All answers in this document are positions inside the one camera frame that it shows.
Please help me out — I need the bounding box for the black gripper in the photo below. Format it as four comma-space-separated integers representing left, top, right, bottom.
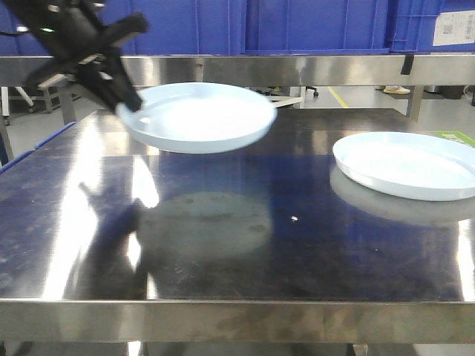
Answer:
22, 1, 149, 111

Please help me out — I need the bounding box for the light blue plate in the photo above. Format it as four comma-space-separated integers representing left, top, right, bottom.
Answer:
116, 82, 277, 154
332, 132, 474, 202

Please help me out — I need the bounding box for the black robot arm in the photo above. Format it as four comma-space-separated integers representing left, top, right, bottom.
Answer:
5, 1, 148, 112

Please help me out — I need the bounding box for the blue plastic crate middle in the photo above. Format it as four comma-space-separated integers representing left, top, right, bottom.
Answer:
99, 1, 247, 56

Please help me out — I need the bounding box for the blue plastic crate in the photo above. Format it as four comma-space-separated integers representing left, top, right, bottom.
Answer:
245, 1, 474, 56
99, 1, 247, 56
1, 1, 50, 56

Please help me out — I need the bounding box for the blue plastic crate left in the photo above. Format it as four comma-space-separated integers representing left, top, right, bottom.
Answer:
1, 1, 50, 56

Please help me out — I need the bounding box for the blue plastic crate right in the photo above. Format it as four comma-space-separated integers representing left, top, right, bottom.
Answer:
245, 1, 474, 56

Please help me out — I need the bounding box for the black tape strip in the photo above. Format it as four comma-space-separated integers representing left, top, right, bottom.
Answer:
400, 54, 414, 76

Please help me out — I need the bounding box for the white paper label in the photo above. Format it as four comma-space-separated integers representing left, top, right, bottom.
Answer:
433, 10, 474, 47

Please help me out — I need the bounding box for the stainless steel shelf rail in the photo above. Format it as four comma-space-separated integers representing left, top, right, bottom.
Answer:
0, 54, 475, 88

